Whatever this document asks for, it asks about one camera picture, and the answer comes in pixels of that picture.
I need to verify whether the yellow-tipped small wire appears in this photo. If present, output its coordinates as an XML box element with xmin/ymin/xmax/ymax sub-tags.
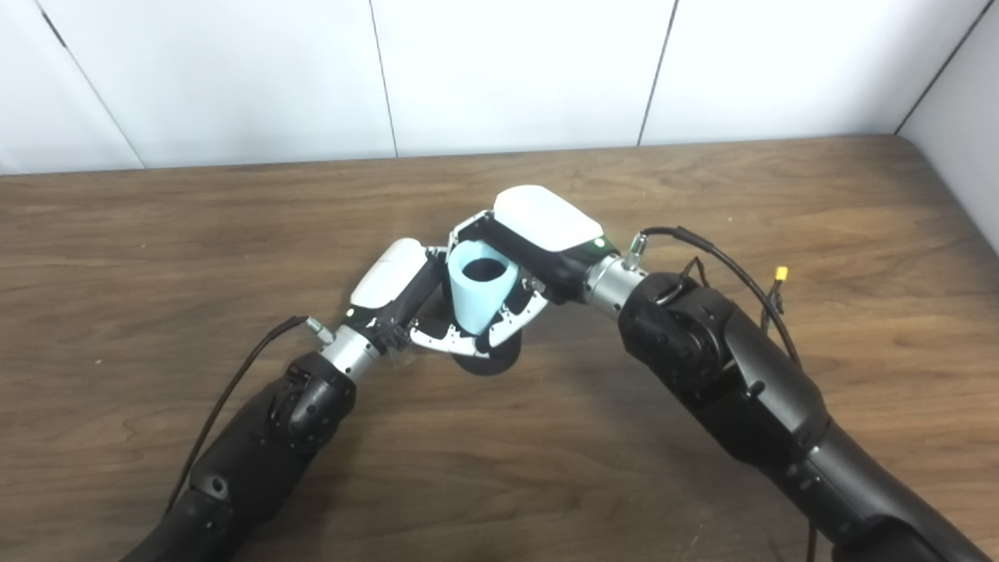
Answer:
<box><xmin>763</xmin><ymin>266</ymin><xmax>790</xmax><ymax>315</ymax></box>

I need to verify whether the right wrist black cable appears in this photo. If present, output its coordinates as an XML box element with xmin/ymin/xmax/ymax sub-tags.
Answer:
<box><xmin>622</xmin><ymin>226</ymin><xmax>802</xmax><ymax>368</ymax></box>

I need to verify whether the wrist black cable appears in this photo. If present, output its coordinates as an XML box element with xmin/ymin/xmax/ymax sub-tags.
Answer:
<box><xmin>622</xmin><ymin>226</ymin><xmax>802</xmax><ymax>368</ymax></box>
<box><xmin>164</xmin><ymin>315</ymin><xmax>336</xmax><ymax>516</ymax></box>

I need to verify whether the black nozzle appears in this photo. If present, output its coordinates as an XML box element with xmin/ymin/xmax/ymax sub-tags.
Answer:
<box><xmin>453</xmin><ymin>259</ymin><xmax>522</xmax><ymax>377</ymax></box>

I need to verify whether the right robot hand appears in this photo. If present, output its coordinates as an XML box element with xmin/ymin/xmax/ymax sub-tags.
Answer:
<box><xmin>446</xmin><ymin>185</ymin><xmax>622</xmax><ymax>357</ymax></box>

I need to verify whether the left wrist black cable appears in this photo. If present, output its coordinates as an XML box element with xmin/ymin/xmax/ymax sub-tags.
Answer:
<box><xmin>164</xmin><ymin>315</ymin><xmax>336</xmax><ymax>516</ymax></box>

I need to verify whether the light blue cylinder cup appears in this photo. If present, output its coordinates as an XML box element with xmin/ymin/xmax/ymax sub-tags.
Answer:
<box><xmin>446</xmin><ymin>240</ymin><xmax>521</xmax><ymax>336</ymax></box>

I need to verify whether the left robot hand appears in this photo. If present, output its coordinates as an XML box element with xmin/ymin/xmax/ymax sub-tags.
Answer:
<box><xmin>343</xmin><ymin>238</ymin><xmax>492</xmax><ymax>369</ymax></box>

